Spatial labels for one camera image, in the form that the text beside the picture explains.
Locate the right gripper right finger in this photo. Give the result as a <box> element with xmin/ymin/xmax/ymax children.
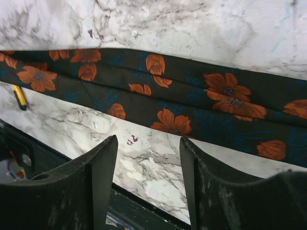
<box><xmin>179</xmin><ymin>138</ymin><xmax>307</xmax><ymax>230</ymax></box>

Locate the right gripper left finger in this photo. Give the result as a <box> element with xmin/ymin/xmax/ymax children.
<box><xmin>0</xmin><ymin>135</ymin><xmax>118</xmax><ymax>230</ymax></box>

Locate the black orange floral tie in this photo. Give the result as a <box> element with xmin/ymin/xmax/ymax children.
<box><xmin>0</xmin><ymin>48</ymin><xmax>307</xmax><ymax>167</ymax></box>

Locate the small yellow black cutter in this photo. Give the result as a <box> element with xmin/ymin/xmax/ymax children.
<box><xmin>12</xmin><ymin>85</ymin><xmax>27</xmax><ymax>111</ymax></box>

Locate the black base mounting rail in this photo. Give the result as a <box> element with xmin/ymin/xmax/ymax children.
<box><xmin>0</xmin><ymin>122</ymin><xmax>189</xmax><ymax>230</ymax></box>

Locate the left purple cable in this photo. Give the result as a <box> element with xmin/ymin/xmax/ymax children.
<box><xmin>5</xmin><ymin>160</ymin><xmax>17</xmax><ymax>180</ymax></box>

